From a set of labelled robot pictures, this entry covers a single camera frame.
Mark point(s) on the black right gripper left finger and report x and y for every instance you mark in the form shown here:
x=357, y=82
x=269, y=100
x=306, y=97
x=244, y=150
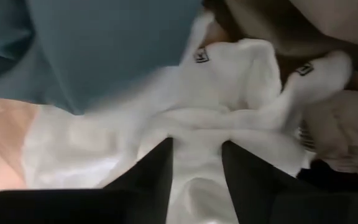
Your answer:
x=154, y=186

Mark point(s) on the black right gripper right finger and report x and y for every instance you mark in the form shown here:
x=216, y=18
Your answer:
x=247, y=186

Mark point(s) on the white garment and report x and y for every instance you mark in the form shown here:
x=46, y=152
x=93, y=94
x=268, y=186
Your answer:
x=82, y=155

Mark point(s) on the teal trousers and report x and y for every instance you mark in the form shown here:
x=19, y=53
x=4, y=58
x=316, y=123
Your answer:
x=104, y=46

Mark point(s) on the white sock with logo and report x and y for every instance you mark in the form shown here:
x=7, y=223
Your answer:
x=322, y=77
x=228, y=74

